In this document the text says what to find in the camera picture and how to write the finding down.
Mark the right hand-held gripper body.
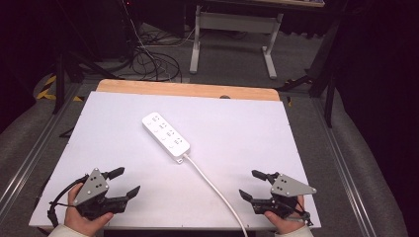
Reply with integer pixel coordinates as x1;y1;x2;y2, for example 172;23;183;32
251;173;317;219

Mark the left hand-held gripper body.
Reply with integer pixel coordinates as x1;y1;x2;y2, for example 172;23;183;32
72;167;129;221

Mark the person's right hand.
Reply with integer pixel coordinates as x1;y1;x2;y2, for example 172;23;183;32
264;196;306;235

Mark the person's left hand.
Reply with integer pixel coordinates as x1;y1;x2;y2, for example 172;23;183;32
64;183;115;237

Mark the white board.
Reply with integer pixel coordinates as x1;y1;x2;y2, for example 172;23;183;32
29;91;322;231

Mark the white power strip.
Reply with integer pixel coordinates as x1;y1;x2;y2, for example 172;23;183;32
141;112;192;165

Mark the black metal stand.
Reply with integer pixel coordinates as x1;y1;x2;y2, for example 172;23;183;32
276;18;348;128
51;48;124;116

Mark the yellow black floor tape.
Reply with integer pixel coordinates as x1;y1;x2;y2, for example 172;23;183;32
36;74;84;103

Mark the wooden table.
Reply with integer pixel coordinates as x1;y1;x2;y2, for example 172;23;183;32
95;78;282;102

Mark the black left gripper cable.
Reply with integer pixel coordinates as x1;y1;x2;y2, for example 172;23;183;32
46;174;91;229

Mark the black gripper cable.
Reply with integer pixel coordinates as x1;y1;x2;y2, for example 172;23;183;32
284;197;314;227
46;174;91;229

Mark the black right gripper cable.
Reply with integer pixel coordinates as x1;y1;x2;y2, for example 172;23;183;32
284;197;314;227

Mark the white power strip cable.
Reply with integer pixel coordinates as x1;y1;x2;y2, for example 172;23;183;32
182;153;249;237

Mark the aluminium rail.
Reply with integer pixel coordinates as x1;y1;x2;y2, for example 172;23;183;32
0;82;84;211
310;98;377;237

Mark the black floor cable bundle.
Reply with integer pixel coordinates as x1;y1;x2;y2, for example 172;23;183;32
128;29;184;83

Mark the thin white floor cable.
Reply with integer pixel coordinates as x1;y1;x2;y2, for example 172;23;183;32
122;0;198;47

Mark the white metal desk frame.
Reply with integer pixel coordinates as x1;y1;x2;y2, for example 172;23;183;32
189;4;285;80

